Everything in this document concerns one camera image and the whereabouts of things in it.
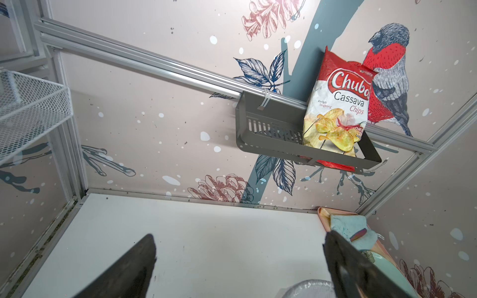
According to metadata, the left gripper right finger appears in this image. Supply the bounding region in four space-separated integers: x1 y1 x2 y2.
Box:
323 231 411 298

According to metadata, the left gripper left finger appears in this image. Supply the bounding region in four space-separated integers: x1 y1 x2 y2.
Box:
74 233 157 298

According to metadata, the teal plate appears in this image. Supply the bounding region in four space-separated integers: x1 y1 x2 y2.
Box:
361 250 419 298

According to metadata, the mesh waste bin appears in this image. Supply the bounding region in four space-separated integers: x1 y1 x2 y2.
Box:
282 279 337 298

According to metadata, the teal folded cloth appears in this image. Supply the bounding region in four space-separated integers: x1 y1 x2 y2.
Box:
330 215 378 251

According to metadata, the red Chuba chips bag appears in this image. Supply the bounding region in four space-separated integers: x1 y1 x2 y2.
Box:
300 49 382 171

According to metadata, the black wall basket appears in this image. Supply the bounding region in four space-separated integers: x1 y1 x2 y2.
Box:
236 92 382 172

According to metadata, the white wire mesh shelf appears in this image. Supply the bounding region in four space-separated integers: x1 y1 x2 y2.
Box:
1 70 73 163

